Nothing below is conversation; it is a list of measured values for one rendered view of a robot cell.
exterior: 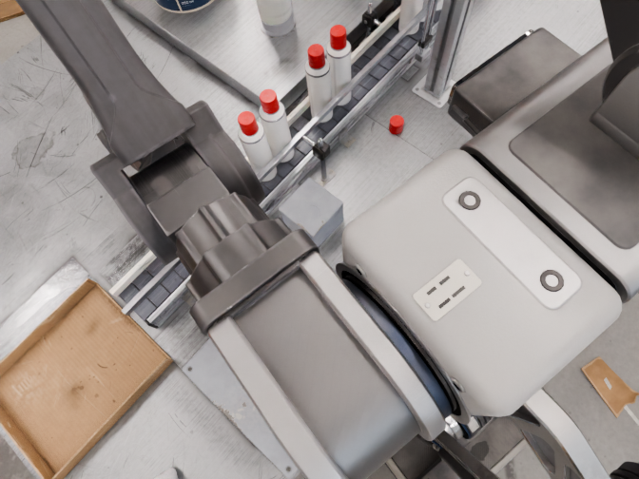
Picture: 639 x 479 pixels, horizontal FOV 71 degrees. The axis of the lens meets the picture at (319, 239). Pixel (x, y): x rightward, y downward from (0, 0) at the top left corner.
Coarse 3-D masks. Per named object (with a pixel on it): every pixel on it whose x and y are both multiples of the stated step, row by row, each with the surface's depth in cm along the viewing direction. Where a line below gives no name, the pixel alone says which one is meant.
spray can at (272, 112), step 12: (264, 96) 83; (276, 96) 83; (264, 108) 85; (276, 108) 85; (264, 120) 87; (276, 120) 87; (276, 132) 90; (288, 132) 93; (276, 144) 94; (288, 156) 100
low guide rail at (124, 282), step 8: (392, 16) 110; (384, 24) 110; (392, 24) 112; (376, 32) 109; (368, 40) 108; (376, 40) 110; (360, 48) 107; (352, 56) 107; (304, 104) 103; (296, 112) 102; (288, 120) 101; (152, 256) 92; (136, 264) 91; (144, 264) 92; (128, 272) 91; (136, 272) 91; (120, 280) 90; (128, 280) 91; (112, 288) 90; (120, 288) 90
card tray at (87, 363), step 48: (96, 288) 99; (48, 336) 96; (96, 336) 95; (144, 336) 94; (0, 384) 93; (48, 384) 92; (96, 384) 91; (144, 384) 88; (48, 432) 89; (96, 432) 85
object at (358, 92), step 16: (384, 32) 113; (416, 32) 112; (368, 48) 112; (400, 48) 111; (384, 64) 110; (368, 80) 108; (352, 96) 107; (304, 112) 106; (336, 112) 106; (320, 128) 104; (304, 144) 103; (144, 272) 95; (176, 272) 95; (128, 288) 93; (160, 288) 93; (176, 288) 93; (144, 304) 92; (160, 304) 92; (144, 320) 91
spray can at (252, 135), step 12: (240, 120) 82; (252, 120) 82; (240, 132) 86; (252, 132) 84; (264, 132) 87; (252, 144) 86; (264, 144) 88; (252, 156) 90; (264, 156) 91; (252, 168) 96; (276, 168) 100; (264, 180) 99
